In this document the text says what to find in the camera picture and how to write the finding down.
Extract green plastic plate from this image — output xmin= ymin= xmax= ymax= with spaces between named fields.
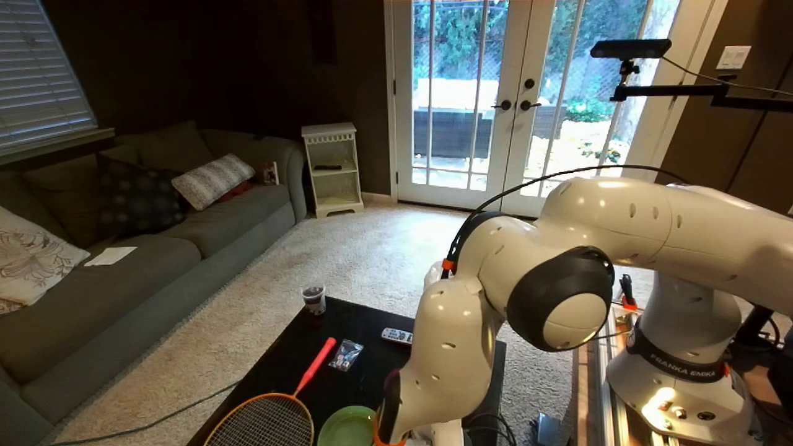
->
xmin=314 ymin=403 xmax=378 ymax=446

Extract blue object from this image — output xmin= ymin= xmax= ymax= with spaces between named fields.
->
xmin=529 ymin=411 xmax=574 ymax=446

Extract small white shelf unit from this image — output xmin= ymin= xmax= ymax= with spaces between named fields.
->
xmin=299 ymin=120 xmax=366 ymax=221

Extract white remote control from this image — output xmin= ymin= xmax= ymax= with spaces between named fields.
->
xmin=378 ymin=325 xmax=415 ymax=347

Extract white french door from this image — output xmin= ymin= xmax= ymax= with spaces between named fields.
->
xmin=502 ymin=0 xmax=664 ymax=221
xmin=394 ymin=0 xmax=518 ymax=207

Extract small clear plastic bag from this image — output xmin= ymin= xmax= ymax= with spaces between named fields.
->
xmin=326 ymin=336 xmax=366 ymax=373

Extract orange badminton racket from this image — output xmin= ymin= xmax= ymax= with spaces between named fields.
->
xmin=201 ymin=333 xmax=341 ymax=446

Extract striped white throw pillow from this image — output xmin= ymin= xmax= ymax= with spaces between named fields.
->
xmin=168 ymin=150 xmax=257 ymax=213

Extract dark patterned throw pillow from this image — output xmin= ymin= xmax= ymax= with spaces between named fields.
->
xmin=97 ymin=156 xmax=189 ymax=237

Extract gray fabric sofa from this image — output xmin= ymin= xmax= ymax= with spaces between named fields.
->
xmin=0 ymin=120 xmax=310 ymax=446

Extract white paper sheet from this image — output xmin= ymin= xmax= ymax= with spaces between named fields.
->
xmin=82 ymin=244 xmax=139 ymax=270

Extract brown throw pillow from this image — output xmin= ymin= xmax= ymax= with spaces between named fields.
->
xmin=21 ymin=150 xmax=114 ymax=248

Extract white printed throw pillow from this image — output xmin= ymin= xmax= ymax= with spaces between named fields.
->
xmin=0 ymin=205 xmax=91 ymax=317

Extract white window blinds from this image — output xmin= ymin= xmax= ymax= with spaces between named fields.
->
xmin=0 ymin=0 xmax=103 ymax=161

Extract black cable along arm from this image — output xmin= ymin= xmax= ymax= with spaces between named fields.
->
xmin=444 ymin=161 xmax=689 ymax=278

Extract black stereo camera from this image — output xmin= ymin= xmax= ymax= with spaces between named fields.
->
xmin=588 ymin=37 xmax=674 ymax=61

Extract black floor cable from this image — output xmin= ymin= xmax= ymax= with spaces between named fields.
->
xmin=52 ymin=382 xmax=243 ymax=446

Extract white wall switch plate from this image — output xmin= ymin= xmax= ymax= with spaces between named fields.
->
xmin=713 ymin=41 xmax=752 ymax=72

